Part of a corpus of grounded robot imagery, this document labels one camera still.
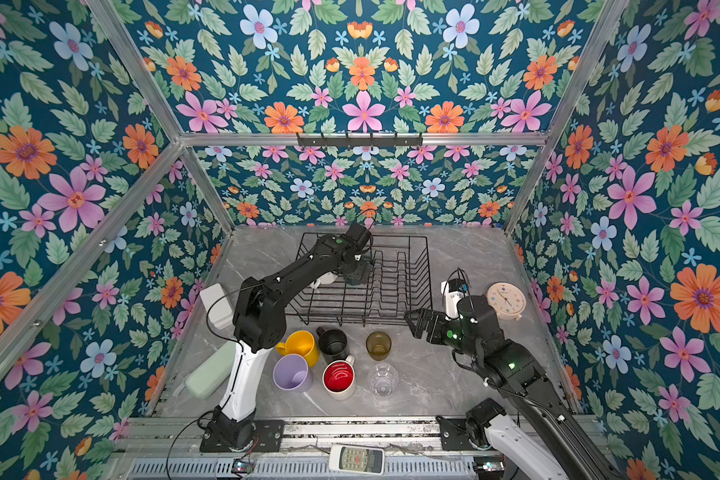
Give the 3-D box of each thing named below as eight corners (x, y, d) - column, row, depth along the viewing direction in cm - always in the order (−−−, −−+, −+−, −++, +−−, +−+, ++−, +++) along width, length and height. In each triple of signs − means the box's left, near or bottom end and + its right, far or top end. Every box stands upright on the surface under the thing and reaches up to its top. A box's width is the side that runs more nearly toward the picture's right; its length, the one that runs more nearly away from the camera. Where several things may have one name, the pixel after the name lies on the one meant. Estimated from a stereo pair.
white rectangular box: (220, 335, 93) (212, 327, 89) (206, 300, 102) (198, 291, 97) (239, 324, 96) (232, 316, 91) (224, 291, 104) (217, 282, 100)
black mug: (318, 362, 87) (312, 351, 80) (321, 338, 92) (316, 326, 85) (347, 362, 87) (344, 351, 80) (349, 338, 92) (347, 326, 85)
